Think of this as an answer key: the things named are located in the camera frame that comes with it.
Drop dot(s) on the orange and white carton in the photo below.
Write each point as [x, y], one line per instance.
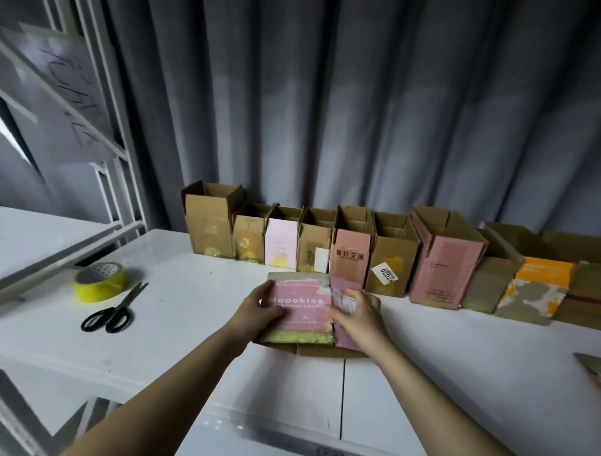
[535, 291]

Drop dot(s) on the white metal shelf rack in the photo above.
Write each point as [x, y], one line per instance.
[113, 141]

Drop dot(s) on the handwritten paper sheet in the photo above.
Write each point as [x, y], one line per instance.
[61, 70]
[52, 136]

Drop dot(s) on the brown box with barcode label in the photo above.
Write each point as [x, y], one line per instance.
[211, 225]

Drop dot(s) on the brown box with white label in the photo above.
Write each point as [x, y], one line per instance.
[315, 244]

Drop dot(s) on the taped brown cardboard box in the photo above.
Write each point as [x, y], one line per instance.
[249, 240]

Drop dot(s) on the black scissors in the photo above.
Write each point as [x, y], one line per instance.
[113, 315]

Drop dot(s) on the pink and yellow printed box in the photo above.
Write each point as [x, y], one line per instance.
[282, 244]

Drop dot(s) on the pink green printed cardboard box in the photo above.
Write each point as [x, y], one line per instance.
[300, 310]

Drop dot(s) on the pile of cardboard boxes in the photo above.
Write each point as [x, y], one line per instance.
[590, 366]

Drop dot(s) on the yellow tape roll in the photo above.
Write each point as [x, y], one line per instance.
[99, 287]

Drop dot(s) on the person's left forearm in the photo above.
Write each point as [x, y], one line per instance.
[160, 404]

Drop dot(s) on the person's left hand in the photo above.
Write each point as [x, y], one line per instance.
[253, 318]

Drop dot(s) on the person's right forearm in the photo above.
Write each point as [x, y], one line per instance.
[437, 404]

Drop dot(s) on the person's right hand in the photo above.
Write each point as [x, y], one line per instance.
[362, 324]

